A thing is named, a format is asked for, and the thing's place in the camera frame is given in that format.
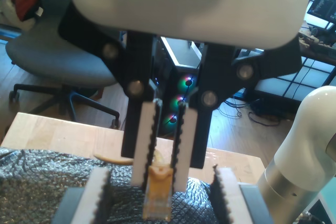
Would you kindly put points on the black bubble wrap mat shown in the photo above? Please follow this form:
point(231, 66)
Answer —
point(39, 182)

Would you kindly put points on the black computer tower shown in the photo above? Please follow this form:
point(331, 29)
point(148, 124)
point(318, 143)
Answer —
point(183, 82)

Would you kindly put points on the grey office chair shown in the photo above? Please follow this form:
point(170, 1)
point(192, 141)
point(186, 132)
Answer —
point(52, 58)

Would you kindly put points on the white paned screen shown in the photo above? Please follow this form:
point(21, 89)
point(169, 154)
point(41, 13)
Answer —
point(309, 74)

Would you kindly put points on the computer monitor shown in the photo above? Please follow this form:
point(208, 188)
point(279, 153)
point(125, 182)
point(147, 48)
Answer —
point(323, 1)

